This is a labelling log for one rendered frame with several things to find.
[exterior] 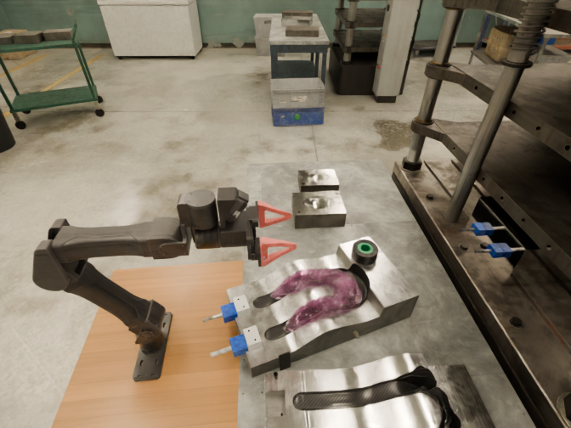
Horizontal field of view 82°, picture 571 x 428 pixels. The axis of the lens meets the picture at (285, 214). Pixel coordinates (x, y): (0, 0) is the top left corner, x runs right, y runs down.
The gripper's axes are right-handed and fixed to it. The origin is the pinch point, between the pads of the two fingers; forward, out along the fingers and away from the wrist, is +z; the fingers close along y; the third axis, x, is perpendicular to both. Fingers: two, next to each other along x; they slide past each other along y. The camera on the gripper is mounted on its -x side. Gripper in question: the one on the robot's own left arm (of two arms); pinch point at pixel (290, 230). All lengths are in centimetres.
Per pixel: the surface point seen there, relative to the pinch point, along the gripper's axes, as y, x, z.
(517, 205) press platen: 22, 15, 75
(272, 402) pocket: -21.1, 33.8, -5.6
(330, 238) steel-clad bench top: 38, 40, 21
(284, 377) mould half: -16.9, 31.1, -2.5
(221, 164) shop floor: 233, 121, -39
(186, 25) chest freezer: 617, 65, -113
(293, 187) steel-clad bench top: 73, 40, 11
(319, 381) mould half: -18.4, 31.4, 5.5
